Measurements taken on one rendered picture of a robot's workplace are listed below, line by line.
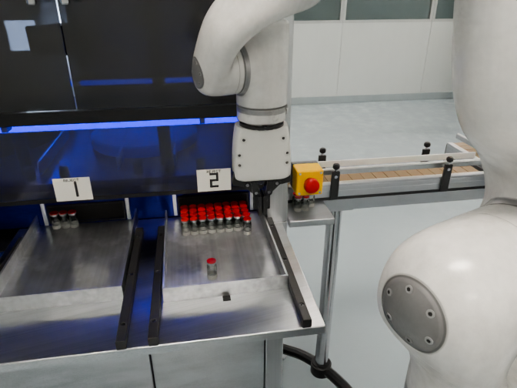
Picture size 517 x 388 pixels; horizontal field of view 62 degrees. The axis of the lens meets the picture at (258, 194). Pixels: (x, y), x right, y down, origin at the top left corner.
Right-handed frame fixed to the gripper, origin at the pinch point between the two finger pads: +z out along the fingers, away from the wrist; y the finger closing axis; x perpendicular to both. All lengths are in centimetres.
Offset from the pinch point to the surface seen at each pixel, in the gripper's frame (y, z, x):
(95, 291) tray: 33.3, 19.5, -4.1
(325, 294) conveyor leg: -30, 62, -45
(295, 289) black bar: -6.9, 20.3, 0.9
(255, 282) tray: 0.8, 19.9, -2.1
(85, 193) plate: 38.5, 9.5, -30.0
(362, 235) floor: -93, 110, -155
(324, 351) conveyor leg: -32, 88, -45
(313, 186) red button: -18.0, 10.4, -26.6
